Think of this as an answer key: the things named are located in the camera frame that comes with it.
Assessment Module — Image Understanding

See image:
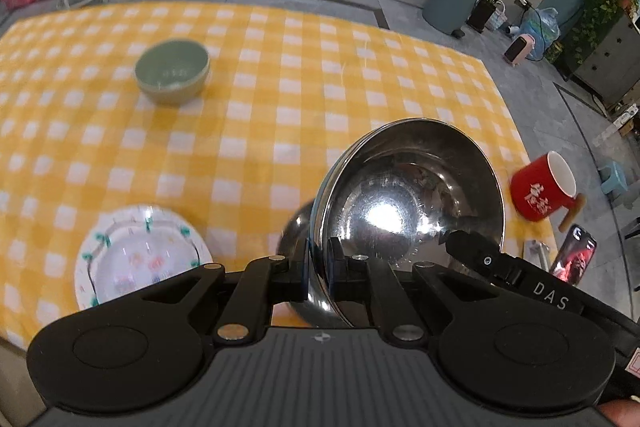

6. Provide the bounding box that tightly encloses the blue steel bowl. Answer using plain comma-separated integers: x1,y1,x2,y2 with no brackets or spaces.
297,118,506,326

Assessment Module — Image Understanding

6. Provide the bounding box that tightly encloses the white fruit pattern plate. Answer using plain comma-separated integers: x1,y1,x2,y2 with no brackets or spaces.
74,205,213,310

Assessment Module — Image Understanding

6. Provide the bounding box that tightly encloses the green ceramic bowl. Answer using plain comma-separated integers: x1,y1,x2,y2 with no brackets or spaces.
134,39,210,105

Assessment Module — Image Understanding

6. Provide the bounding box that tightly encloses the orange steel bowl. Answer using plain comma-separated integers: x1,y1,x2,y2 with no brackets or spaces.
277,200,349,329

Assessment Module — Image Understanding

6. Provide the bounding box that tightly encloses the smartphone on stand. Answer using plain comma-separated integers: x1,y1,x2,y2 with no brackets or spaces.
550,225,597,286

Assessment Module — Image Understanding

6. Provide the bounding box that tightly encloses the red mug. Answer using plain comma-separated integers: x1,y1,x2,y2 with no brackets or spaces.
510,150,587,233

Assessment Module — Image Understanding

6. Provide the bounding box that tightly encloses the yellow checkered tablecloth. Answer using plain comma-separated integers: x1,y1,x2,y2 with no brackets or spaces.
1,2,529,348

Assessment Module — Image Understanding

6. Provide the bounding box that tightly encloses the grey drawer cabinet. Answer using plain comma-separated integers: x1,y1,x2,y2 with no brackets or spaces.
574,14,639,106

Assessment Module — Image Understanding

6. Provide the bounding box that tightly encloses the pink space heater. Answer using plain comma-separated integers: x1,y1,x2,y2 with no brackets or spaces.
503,34,535,66

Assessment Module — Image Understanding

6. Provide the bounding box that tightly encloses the blue water jug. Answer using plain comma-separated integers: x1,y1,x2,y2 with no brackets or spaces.
520,8,561,62

